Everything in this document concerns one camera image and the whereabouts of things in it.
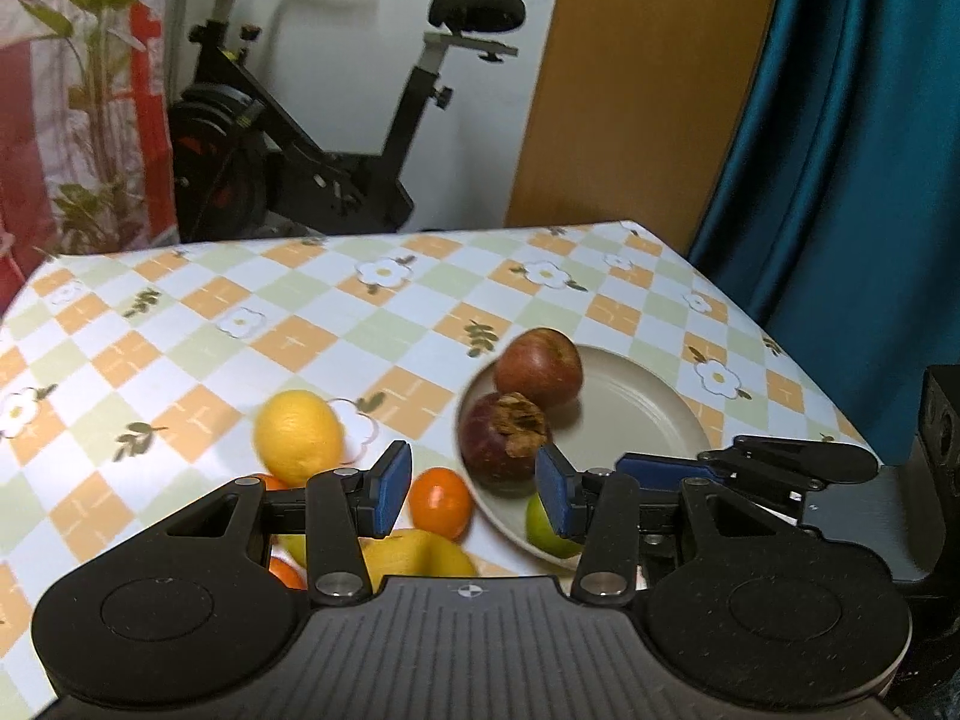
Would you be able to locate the yellow citrus fruit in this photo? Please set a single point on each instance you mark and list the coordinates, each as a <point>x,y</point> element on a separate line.
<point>296,435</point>

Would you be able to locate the yellow mango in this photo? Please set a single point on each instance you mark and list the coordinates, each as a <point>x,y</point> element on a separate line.
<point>420,551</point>

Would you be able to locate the orange tangerine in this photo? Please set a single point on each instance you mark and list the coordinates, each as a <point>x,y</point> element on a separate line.
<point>286,576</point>
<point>270,481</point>
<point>442,502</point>

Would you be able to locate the red apple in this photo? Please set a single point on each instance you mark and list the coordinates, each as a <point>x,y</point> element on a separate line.
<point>536,367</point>

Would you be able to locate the orange wooden panel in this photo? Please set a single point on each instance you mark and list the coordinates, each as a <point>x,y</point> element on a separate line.
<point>637,90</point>

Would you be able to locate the teal curtain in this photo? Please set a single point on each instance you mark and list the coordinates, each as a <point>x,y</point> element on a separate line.
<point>862,165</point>

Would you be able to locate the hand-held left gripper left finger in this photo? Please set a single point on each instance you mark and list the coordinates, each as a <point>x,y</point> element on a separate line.
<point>394,487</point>

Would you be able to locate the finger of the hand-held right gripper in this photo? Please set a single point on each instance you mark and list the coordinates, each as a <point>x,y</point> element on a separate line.
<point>667,466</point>
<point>817,459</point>

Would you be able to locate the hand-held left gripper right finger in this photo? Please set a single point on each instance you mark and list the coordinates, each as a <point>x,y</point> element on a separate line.
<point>551,491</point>

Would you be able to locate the beige plate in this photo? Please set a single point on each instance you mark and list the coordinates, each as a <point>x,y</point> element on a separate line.
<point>637,405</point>

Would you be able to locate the pink printed backdrop cloth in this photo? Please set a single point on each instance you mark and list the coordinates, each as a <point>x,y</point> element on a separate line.
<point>75,90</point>

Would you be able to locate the black exercise bike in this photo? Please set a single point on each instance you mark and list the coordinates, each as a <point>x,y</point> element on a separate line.
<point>337,172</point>

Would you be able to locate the purple mangosteen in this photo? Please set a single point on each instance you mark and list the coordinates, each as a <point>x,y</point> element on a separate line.
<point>491,435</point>

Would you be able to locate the green apple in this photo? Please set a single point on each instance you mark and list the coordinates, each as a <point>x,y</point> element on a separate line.
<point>541,532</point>

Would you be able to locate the grey-blue fluffy blanket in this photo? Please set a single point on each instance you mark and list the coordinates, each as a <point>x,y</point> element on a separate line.
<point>930,706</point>

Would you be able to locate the checkered floral tablecloth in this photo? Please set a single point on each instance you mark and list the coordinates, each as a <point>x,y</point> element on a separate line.
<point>187,300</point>

